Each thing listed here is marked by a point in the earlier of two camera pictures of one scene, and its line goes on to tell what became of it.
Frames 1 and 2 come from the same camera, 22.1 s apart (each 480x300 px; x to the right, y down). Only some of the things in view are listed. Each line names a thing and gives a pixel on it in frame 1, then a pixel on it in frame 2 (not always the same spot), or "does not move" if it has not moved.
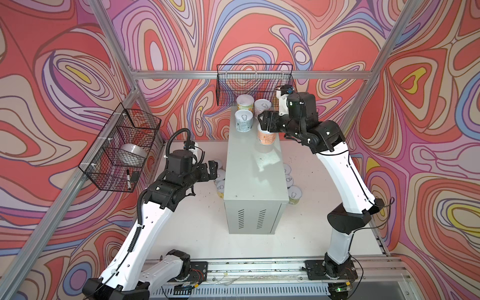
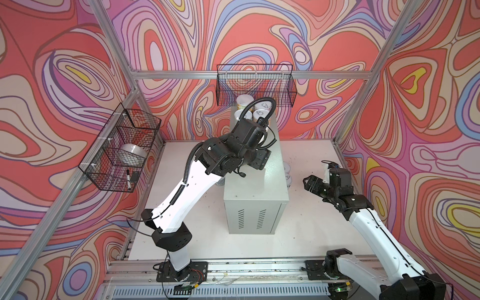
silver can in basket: [133, 152] does not move
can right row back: [287, 169] does not move
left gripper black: [212, 172] -> [263, 159]
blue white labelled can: [244, 120] does not move
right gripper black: [274, 117] -> [314, 189]
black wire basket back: [261, 81] does not move
